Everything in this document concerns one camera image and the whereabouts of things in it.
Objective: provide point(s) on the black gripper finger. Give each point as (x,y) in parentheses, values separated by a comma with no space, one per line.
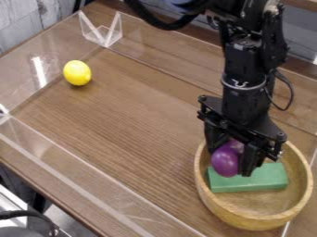
(216,136)
(252,159)

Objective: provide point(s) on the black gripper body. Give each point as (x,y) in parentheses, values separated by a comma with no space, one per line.
(241,111)

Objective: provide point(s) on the purple toy eggplant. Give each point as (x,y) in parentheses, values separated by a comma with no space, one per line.
(225,158)

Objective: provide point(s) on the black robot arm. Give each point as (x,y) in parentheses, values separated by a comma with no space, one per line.
(256,50)

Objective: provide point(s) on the brown wooden bowl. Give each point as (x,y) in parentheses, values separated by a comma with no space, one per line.
(258,210)

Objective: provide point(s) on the green rectangular block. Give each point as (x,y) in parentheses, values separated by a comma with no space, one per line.
(270,177)

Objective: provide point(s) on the yellow toy lemon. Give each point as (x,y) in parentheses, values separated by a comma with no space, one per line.
(77,73)

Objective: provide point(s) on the clear acrylic corner bracket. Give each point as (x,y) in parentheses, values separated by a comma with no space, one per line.
(102,35)

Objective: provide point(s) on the clear acrylic tray wall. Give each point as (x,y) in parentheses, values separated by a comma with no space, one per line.
(94,197)

